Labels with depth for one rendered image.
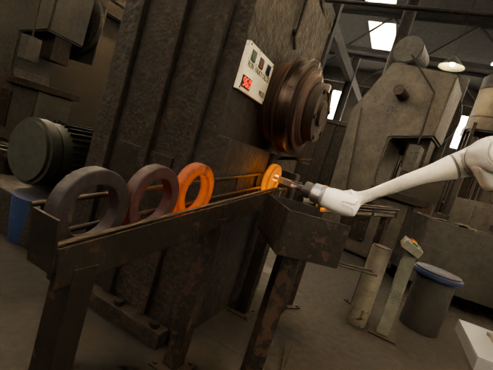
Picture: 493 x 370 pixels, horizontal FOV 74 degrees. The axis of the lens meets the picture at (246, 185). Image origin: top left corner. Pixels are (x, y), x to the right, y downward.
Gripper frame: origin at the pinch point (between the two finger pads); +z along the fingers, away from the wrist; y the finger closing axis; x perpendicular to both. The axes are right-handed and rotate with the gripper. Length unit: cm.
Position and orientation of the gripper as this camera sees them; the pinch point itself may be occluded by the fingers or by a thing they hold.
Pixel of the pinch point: (272, 176)
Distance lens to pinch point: 159.1
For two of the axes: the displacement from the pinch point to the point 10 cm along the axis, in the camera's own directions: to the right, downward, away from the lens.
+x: 3.3, -9.4, -1.2
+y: 4.0, 0.2, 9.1
